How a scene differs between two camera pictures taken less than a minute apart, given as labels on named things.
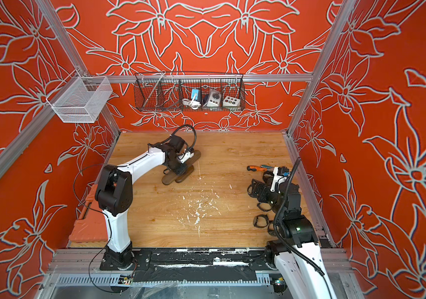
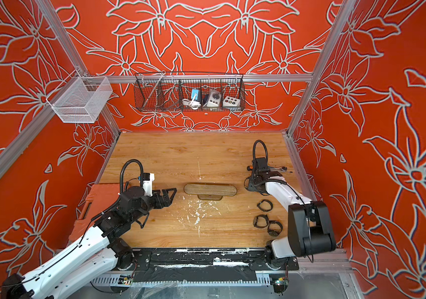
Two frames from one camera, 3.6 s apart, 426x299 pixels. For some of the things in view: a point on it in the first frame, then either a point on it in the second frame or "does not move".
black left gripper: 179,170 -> 161,204
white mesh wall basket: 80,99 does not move
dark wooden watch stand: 172,177 -> 210,192
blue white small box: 197,96 does not move
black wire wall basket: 189,91 does not move
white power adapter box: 214,99 does not move
